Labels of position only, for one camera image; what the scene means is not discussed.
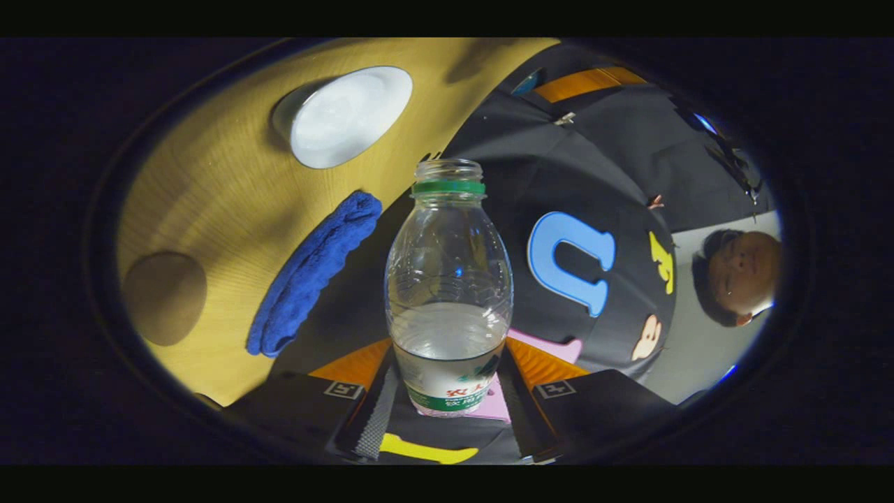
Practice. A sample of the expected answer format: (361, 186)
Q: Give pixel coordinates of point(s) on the person's head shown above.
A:
(744, 276)

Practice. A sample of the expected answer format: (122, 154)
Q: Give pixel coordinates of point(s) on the white clip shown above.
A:
(564, 119)

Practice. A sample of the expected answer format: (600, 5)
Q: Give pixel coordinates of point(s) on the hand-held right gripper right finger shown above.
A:
(517, 412)

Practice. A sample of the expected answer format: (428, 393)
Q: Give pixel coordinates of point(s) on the white teacup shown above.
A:
(342, 119)

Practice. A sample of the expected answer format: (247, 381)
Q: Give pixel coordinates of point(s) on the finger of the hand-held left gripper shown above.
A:
(587, 82)

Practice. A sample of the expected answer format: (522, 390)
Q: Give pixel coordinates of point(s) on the copper clip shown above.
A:
(655, 202)

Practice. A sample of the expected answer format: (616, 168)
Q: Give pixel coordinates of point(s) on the blue towel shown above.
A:
(307, 272)

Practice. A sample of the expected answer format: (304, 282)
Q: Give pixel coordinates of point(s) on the clear plastic water bottle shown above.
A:
(447, 279)

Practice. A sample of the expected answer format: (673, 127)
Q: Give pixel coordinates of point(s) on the round brown coaster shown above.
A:
(164, 299)

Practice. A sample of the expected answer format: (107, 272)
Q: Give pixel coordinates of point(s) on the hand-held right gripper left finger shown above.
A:
(374, 419)

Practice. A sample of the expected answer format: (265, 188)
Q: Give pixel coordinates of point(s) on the black backdrop cloth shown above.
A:
(573, 161)

